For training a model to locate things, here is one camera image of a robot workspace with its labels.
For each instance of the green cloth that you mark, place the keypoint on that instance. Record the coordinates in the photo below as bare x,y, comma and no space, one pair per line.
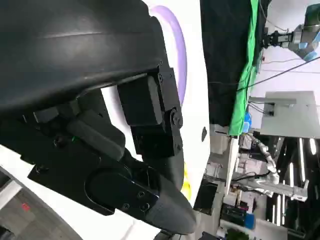
243,100

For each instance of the black monitor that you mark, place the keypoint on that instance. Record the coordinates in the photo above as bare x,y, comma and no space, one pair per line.
206,197

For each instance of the orange toy bread roll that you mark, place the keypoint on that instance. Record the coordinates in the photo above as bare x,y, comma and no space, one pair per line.
187,186

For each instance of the blue container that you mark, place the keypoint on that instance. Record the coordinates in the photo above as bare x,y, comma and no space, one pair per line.
247,122

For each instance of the blue box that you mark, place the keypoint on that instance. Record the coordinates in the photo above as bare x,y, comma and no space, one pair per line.
250,222

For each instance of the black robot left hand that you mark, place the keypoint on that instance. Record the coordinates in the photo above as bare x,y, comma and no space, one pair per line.
75,50

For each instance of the lilac plate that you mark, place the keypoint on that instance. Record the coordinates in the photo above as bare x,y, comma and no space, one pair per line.
181,50

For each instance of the black cloth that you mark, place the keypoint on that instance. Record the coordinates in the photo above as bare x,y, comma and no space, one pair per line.
220,50

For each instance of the white desk panel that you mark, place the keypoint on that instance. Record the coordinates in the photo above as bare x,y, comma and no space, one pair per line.
232,165

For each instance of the grey cabinet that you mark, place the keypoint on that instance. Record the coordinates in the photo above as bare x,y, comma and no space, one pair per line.
295,117

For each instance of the black sticker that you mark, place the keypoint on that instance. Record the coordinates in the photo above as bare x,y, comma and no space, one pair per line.
204,133

